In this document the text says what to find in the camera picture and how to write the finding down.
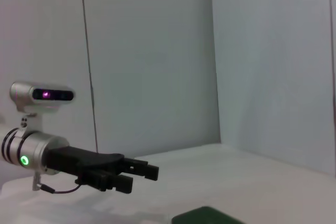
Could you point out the green glasses case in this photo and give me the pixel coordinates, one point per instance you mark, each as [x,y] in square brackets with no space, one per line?
[207,216]

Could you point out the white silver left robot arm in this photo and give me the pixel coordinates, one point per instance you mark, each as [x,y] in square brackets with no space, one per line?
[34,153]

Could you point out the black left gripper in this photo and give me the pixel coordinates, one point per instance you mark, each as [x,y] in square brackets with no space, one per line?
[84,161]

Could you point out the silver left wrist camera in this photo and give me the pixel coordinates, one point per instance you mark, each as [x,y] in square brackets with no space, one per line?
[42,95]

